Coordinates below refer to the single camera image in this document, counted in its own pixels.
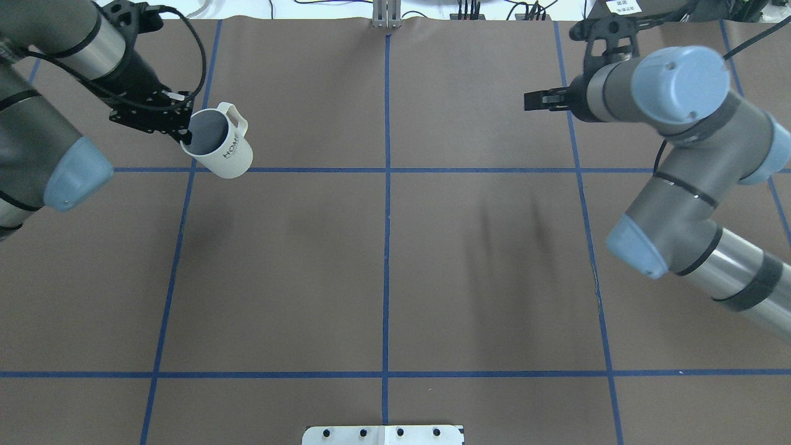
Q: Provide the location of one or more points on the white mug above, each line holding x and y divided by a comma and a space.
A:
219, 141

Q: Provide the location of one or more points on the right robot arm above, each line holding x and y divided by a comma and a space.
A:
718, 140

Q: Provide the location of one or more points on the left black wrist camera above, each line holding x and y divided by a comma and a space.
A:
133, 18

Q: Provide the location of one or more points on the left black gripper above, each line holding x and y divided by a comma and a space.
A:
137, 75

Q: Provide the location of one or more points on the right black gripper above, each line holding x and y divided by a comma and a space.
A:
578, 96

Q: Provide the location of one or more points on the white central pedestal column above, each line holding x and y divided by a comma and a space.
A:
384, 434

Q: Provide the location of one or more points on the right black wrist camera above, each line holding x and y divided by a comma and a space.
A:
610, 39

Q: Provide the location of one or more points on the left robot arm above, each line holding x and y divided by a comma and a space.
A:
45, 160

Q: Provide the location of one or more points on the aluminium frame post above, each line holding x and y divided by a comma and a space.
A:
386, 14

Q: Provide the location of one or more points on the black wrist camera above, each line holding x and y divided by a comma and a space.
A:
610, 39
133, 18

